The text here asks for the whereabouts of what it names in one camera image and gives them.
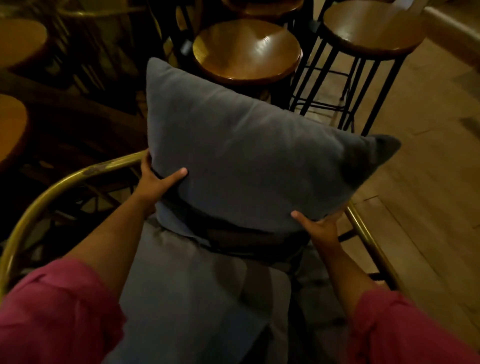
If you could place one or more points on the person's right hand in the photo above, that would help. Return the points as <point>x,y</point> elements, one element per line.
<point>322,230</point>

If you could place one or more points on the person's left hand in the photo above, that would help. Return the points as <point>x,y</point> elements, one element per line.
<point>150,186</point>

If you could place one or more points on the person's left thumb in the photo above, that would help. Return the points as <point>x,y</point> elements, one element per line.
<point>173,176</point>

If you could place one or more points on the person's right thumb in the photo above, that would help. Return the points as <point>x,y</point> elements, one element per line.
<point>302,218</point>

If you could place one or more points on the grey square cushion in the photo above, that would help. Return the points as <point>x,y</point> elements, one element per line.
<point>247,150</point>

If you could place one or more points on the person's left forearm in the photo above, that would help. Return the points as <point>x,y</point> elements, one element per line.
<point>71,285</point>

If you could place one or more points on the person's right forearm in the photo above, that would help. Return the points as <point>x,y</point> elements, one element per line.
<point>378,307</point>

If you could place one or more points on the grey seat cushion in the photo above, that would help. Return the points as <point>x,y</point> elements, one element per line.
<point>202,300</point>

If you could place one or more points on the round wooden bar stool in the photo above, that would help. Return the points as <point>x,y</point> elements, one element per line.
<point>20,43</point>
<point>11,127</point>
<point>369,45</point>
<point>247,50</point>
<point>262,7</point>

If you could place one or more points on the brass frame chair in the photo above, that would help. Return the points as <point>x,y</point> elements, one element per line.
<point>45,210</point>

